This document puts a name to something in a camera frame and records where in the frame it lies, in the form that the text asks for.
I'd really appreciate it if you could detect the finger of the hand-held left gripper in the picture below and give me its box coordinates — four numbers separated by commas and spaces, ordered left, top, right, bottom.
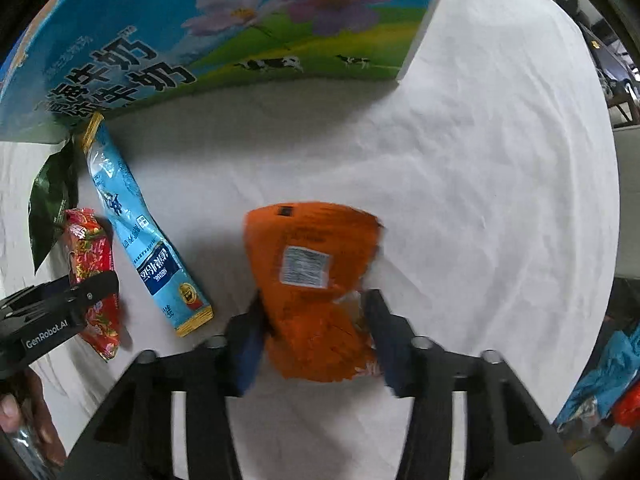
0, 271, 120, 333

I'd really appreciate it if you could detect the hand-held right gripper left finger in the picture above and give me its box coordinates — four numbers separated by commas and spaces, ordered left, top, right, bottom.
61, 297, 273, 480

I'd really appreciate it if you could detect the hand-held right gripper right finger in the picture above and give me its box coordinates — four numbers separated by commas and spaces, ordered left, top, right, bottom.
361, 289, 583, 480

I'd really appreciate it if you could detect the red snack packet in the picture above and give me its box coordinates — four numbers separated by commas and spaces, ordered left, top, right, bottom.
62, 207, 122, 362

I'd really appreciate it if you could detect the orange snack packet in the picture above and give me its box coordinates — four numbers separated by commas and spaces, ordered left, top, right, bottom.
243, 202, 385, 384

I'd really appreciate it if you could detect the blue printed cardboard box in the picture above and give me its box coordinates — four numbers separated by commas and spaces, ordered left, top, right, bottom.
0, 0, 456, 144

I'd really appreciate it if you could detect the person's left hand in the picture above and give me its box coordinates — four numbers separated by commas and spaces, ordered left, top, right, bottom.
0, 367, 68, 471

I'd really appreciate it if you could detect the light blue stick packet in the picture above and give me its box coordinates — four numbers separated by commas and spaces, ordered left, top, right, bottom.
81, 112, 215, 338

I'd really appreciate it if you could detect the dark green packet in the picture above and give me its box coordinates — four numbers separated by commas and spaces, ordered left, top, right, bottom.
28, 140, 81, 276

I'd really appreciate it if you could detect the white tablecloth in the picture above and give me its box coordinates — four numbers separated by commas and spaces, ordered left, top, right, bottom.
0, 0, 622, 480

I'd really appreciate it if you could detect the blue plastic bag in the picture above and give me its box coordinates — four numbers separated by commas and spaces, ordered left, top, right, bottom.
552, 324, 640, 428

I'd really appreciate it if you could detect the orange plastic bag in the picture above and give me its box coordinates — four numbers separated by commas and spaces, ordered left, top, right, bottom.
611, 389, 640, 430

